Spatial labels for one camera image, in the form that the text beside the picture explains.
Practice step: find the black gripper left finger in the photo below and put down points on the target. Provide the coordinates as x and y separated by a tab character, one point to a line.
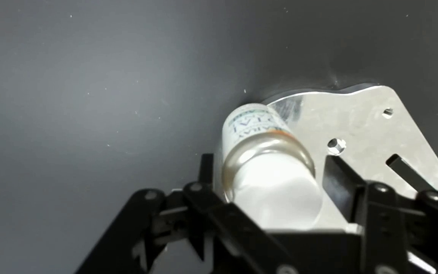
213	222

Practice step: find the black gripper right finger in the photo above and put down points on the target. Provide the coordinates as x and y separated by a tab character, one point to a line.
395	228

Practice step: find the small white-labelled glass bottle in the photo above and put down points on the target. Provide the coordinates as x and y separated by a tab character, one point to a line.
273	187

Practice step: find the flat aluminium metal plate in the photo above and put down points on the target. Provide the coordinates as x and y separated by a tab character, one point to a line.
360	121

